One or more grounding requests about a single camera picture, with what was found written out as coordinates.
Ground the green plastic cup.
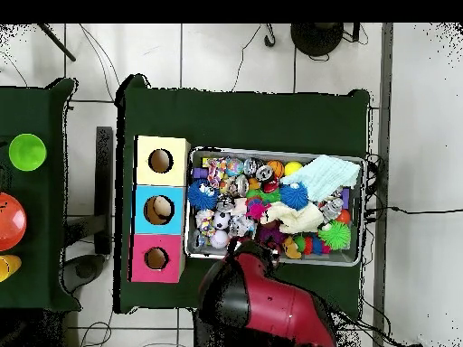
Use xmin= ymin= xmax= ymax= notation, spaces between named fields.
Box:
xmin=8 ymin=133 xmax=48 ymax=172

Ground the wooden box with three holes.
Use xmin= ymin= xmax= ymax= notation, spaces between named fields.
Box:
xmin=128 ymin=135 xmax=192 ymax=284

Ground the shallow silver mesh bin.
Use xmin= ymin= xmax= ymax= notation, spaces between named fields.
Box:
xmin=184 ymin=145 xmax=366 ymax=267

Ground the black and white soccer ball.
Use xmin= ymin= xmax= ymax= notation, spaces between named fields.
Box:
xmin=212 ymin=210 xmax=232 ymax=231

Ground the blue spiky ball with eyes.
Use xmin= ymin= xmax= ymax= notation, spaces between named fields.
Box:
xmin=186 ymin=179 xmax=220 ymax=211

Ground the white baseball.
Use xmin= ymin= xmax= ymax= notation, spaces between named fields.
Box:
xmin=209 ymin=230 xmax=230 ymax=249

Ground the orange toy basketball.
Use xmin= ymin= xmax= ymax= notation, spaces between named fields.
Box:
xmin=267 ymin=159 xmax=286 ymax=179

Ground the yellow ball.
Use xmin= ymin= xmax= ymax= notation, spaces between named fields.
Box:
xmin=283 ymin=161 xmax=304 ymax=177

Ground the cream waffle cloth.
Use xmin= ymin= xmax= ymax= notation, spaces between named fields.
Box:
xmin=260 ymin=201 xmax=325 ymax=234

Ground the dark green tablecloth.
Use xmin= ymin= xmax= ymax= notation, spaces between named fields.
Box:
xmin=113 ymin=73 xmax=371 ymax=319
xmin=0 ymin=77 xmax=81 ymax=312

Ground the light blue waffle cloth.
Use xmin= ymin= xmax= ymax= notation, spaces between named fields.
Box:
xmin=279 ymin=154 xmax=362 ymax=202

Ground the green spiky ball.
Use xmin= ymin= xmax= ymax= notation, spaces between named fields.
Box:
xmin=317 ymin=220 xmax=352 ymax=251

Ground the black upright panel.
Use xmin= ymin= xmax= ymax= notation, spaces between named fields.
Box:
xmin=94 ymin=126 xmax=114 ymax=255

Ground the black round stand base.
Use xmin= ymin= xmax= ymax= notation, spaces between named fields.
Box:
xmin=289 ymin=23 xmax=345 ymax=58

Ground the orange plastic bowl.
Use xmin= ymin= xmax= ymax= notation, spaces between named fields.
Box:
xmin=0 ymin=192 xmax=28 ymax=253

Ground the black rod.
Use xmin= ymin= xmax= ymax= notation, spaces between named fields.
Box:
xmin=36 ymin=23 xmax=77 ymax=62

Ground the yellow plastic toy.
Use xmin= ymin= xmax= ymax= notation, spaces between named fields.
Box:
xmin=0 ymin=254 xmax=23 ymax=283

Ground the black cable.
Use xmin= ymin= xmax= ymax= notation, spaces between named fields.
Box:
xmin=364 ymin=204 xmax=463 ymax=215

